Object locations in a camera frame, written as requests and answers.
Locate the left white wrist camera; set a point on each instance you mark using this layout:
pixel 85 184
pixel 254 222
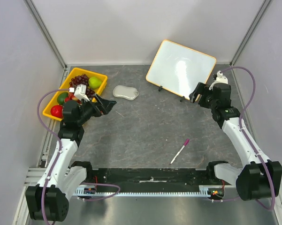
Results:
pixel 80 92

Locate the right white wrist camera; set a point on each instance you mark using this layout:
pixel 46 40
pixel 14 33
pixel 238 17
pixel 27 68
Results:
pixel 219 77

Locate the dark purple grape bunch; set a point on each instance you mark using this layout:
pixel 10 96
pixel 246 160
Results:
pixel 82 79

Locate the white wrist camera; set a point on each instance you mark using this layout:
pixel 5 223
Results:
pixel 219 77
pixel 80 92

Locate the white slotted cable duct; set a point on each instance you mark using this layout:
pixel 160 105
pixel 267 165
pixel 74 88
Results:
pixel 84 191

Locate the grey whiteboard eraser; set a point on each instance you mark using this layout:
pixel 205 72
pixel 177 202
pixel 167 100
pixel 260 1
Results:
pixel 128 93

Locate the red apple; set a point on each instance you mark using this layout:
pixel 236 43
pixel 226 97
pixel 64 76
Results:
pixel 56 111

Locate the yellow plastic fruit tray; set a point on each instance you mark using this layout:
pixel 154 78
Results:
pixel 65 88

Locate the orange framed whiteboard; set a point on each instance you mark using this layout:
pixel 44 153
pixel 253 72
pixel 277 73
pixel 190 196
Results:
pixel 178 69

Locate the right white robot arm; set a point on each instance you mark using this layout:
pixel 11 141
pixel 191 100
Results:
pixel 259 177

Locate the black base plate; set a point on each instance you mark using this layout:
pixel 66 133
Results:
pixel 150 180

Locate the purple capped white marker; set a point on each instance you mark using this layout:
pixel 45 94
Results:
pixel 180 150

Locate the green pear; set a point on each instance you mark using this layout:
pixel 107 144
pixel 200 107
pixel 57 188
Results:
pixel 94 82

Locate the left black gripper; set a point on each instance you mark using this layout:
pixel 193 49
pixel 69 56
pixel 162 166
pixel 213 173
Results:
pixel 103 106

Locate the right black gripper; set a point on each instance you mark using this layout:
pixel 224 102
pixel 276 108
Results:
pixel 205 94

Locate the green lime fruit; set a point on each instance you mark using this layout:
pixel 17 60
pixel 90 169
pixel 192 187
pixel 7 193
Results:
pixel 61 97

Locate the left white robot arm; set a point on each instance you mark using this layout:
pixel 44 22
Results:
pixel 49 199

